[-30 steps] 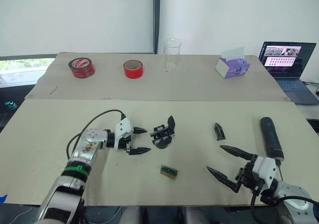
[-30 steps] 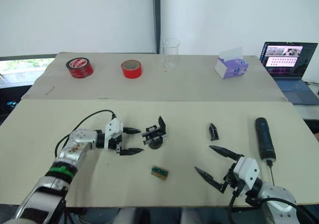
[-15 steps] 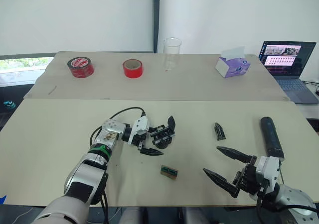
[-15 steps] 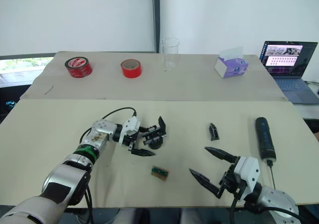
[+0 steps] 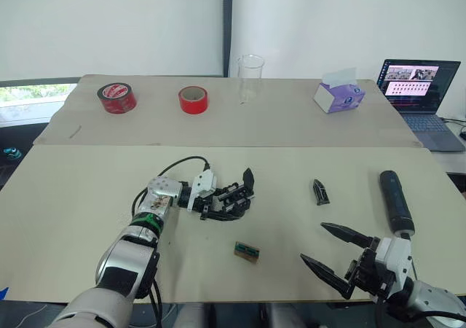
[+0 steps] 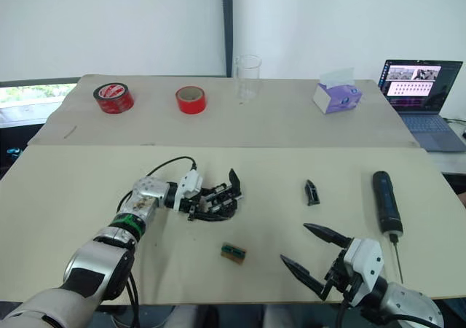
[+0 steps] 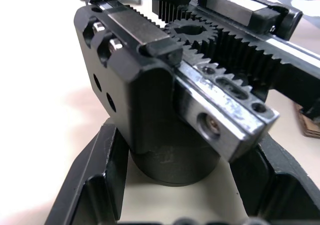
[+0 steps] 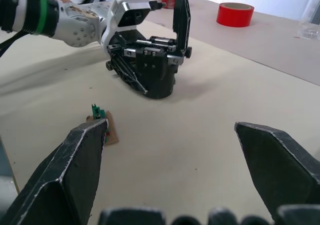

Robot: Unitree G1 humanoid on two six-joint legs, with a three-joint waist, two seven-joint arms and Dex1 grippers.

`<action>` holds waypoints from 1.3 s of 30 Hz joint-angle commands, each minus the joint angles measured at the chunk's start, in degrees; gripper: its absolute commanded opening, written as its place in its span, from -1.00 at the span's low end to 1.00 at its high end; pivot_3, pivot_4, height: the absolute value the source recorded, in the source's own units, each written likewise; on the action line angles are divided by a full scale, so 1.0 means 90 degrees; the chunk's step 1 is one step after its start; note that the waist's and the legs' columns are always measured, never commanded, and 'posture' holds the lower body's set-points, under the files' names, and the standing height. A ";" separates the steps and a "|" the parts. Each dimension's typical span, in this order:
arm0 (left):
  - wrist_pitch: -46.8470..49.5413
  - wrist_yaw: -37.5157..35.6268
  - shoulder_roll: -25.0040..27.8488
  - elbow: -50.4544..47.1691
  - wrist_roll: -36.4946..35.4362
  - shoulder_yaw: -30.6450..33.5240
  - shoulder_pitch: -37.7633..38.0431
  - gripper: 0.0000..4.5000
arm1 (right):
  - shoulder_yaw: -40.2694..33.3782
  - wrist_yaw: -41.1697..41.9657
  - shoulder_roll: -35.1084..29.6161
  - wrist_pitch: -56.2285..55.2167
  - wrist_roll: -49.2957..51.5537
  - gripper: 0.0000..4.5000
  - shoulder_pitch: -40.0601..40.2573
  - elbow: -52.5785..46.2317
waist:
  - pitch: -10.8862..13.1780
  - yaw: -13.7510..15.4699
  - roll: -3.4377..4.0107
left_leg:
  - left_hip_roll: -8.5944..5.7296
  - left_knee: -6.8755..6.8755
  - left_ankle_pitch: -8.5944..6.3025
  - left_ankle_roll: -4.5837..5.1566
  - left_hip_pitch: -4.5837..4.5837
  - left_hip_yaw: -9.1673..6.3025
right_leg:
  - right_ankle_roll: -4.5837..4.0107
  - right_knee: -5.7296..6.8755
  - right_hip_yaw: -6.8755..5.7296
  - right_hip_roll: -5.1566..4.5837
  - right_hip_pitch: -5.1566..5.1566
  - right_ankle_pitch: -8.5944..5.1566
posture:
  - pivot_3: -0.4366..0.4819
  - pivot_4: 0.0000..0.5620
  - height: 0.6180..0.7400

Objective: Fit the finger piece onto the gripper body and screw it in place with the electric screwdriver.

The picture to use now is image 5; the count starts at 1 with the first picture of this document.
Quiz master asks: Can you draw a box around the grey open laptop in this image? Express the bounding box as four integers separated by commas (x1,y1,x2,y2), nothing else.
376,58,466,152

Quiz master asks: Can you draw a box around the purple white tissue box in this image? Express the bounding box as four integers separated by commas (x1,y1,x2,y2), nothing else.
313,66,366,115

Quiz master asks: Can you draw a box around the black loose finger piece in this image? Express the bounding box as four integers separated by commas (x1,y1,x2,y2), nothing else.
312,178,332,207

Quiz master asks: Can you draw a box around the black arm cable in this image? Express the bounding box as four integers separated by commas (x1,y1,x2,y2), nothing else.
131,155,211,216
374,294,466,328

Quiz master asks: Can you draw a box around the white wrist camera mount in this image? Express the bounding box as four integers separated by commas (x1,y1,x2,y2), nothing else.
186,171,218,212
374,235,415,289

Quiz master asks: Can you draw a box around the small teal object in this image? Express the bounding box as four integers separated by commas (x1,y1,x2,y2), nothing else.
3,146,23,162

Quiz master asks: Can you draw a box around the black electric screwdriver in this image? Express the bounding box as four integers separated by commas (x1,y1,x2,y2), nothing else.
379,170,416,239

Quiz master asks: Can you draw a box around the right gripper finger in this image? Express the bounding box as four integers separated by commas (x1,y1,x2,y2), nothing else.
299,253,357,300
320,222,379,249

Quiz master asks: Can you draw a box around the small green screw holder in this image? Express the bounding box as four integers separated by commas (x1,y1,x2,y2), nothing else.
233,241,261,265

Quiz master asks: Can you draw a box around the clear glass beaker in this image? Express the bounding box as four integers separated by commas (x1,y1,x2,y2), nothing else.
236,53,266,106

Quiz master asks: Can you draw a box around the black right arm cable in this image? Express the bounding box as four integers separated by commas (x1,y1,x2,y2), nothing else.
374,294,466,328

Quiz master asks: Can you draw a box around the window with greenery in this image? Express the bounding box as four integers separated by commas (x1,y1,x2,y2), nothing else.
0,77,79,128

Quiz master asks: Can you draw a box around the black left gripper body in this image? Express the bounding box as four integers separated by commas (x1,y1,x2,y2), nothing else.
197,189,224,222

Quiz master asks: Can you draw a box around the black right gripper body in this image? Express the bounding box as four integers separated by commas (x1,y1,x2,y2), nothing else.
344,235,397,300

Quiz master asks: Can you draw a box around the black window frame post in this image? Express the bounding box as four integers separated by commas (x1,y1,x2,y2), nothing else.
221,0,234,78

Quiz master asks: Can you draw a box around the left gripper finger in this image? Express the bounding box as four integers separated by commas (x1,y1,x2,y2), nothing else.
217,183,244,198
200,205,252,223

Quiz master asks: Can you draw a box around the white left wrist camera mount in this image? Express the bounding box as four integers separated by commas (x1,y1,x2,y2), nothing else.
186,171,218,212

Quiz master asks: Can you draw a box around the white side desk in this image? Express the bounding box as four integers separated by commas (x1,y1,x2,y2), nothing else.
431,115,466,176

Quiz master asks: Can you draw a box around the black cable on desk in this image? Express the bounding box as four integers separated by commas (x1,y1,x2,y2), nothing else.
439,116,466,140

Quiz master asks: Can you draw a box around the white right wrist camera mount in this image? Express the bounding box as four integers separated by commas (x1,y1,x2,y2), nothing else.
374,235,415,289

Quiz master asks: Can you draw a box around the red tape roll black top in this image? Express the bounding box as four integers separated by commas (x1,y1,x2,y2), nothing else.
96,82,138,115

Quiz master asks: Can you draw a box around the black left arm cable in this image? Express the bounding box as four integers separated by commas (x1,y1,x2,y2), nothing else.
131,155,211,216

